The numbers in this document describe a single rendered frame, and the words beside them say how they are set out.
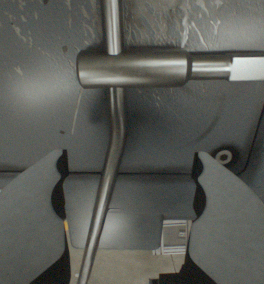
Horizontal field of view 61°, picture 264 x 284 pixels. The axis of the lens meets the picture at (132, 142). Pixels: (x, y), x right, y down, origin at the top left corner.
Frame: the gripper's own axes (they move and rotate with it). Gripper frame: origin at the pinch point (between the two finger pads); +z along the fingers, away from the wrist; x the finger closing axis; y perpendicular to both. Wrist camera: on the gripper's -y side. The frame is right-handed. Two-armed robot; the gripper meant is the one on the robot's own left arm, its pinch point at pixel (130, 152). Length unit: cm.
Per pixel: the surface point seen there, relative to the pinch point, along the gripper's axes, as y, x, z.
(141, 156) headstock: 2.9, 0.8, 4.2
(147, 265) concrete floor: 208, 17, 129
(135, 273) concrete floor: 221, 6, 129
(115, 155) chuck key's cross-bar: 1.9, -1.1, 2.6
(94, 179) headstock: 5.2, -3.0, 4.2
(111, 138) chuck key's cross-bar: 0.6, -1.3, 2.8
